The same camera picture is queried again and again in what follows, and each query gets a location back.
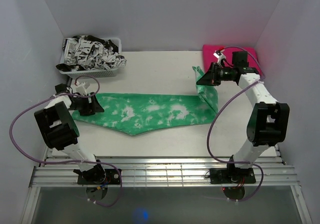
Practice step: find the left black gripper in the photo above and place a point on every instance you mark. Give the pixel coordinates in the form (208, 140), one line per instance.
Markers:
(91, 108)

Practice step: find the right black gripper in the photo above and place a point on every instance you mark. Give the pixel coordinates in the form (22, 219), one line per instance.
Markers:
(210, 77)

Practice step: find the green tie-dye trousers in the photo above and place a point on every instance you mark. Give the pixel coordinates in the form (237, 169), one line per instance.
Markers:
(134, 114)

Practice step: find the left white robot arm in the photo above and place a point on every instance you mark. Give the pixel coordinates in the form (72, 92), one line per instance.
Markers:
(59, 130)

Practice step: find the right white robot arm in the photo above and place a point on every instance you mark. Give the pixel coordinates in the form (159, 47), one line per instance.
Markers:
(267, 124)

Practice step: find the folded pink trousers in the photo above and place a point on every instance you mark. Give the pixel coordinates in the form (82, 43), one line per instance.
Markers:
(236, 57)

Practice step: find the white plastic basket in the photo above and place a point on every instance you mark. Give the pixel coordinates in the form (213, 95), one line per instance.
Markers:
(97, 71)

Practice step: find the black and white printed garment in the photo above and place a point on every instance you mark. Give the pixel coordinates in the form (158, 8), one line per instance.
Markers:
(95, 53)

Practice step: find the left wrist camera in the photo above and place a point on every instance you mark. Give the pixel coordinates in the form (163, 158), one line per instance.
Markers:
(81, 88)

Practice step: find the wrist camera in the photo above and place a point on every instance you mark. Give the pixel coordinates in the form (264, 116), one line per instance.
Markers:
(219, 54)
(81, 88)

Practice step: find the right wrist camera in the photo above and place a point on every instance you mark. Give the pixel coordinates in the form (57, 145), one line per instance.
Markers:
(219, 54)

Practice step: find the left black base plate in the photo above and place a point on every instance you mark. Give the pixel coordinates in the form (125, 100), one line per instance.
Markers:
(98, 177)

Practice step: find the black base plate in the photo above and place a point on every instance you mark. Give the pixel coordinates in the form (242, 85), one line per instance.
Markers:
(98, 177)
(225, 176)

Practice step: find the aluminium frame rails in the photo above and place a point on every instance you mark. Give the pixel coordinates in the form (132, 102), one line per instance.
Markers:
(170, 157)

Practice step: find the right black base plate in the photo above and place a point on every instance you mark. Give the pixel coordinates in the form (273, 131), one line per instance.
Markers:
(225, 176)

